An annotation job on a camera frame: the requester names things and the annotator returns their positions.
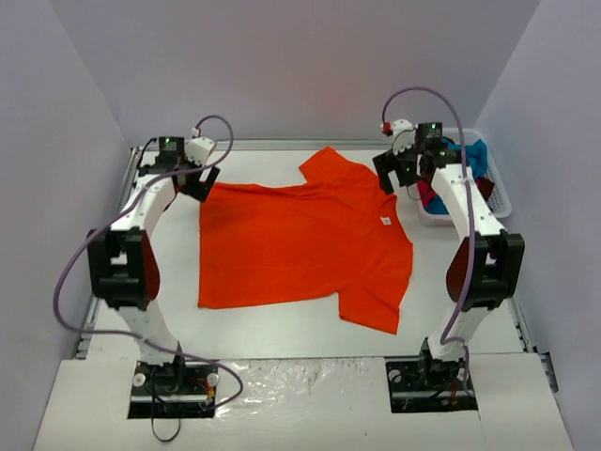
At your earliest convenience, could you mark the orange t shirt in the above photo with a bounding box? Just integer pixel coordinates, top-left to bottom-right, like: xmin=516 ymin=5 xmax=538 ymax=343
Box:
xmin=197 ymin=147 xmax=413 ymax=334

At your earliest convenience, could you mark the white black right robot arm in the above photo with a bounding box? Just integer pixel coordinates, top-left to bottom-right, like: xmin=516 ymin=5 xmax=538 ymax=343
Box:
xmin=373 ymin=119 xmax=525 ymax=388

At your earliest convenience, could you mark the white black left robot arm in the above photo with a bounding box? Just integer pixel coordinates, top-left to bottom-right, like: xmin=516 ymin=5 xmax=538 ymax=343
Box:
xmin=87 ymin=136 xmax=220 ymax=393

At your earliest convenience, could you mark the pink t shirt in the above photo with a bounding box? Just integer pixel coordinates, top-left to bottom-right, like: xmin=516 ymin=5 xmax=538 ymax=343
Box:
xmin=416 ymin=180 xmax=437 ymax=208

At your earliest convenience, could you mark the blue t shirt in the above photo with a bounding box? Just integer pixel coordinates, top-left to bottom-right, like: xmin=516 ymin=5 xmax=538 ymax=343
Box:
xmin=422 ymin=139 xmax=488 ymax=215

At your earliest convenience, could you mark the dark red t shirt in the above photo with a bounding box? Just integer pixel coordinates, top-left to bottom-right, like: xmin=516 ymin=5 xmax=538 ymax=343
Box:
xmin=475 ymin=177 xmax=495 ymax=202

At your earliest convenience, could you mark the white plastic laundry basket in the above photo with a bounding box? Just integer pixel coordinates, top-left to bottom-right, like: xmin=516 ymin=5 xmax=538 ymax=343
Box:
xmin=408 ymin=129 xmax=512 ymax=226

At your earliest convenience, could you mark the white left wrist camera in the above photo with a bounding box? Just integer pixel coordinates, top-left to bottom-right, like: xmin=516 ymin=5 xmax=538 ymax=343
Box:
xmin=184 ymin=136 xmax=217 ymax=166

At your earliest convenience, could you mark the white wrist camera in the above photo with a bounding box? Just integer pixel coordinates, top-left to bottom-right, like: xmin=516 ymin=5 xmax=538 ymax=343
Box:
xmin=390 ymin=119 xmax=417 ymax=154
xmin=184 ymin=136 xmax=217 ymax=166

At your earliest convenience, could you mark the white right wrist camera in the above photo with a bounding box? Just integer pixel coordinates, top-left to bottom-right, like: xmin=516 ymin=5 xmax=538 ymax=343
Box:
xmin=390 ymin=119 xmax=417 ymax=154

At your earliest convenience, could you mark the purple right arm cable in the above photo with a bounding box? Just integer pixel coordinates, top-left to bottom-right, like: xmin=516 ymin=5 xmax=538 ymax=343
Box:
xmin=379 ymin=86 xmax=476 ymax=396

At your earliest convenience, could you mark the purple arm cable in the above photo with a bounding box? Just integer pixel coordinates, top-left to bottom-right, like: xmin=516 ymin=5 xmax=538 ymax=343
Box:
xmin=379 ymin=86 xmax=476 ymax=396
xmin=52 ymin=114 xmax=245 ymax=411

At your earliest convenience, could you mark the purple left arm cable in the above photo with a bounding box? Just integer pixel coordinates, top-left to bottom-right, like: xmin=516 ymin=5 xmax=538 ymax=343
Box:
xmin=52 ymin=114 xmax=245 ymax=411

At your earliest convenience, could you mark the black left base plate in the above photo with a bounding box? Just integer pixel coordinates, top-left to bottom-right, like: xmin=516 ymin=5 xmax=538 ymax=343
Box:
xmin=128 ymin=362 xmax=220 ymax=419

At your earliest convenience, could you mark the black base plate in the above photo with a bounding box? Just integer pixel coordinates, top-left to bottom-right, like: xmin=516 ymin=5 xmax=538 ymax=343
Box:
xmin=385 ymin=359 xmax=478 ymax=414
xmin=128 ymin=362 xmax=220 ymax=419

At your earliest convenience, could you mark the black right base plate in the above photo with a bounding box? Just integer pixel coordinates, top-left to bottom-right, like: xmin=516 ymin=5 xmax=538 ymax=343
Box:
xmin=385 ymin=359 xmax=478 ymax=414

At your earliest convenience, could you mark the thin black cable loop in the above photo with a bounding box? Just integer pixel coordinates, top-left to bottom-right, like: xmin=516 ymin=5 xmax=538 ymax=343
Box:
xmin=148 ymin=414 xmax=182 ymax=443

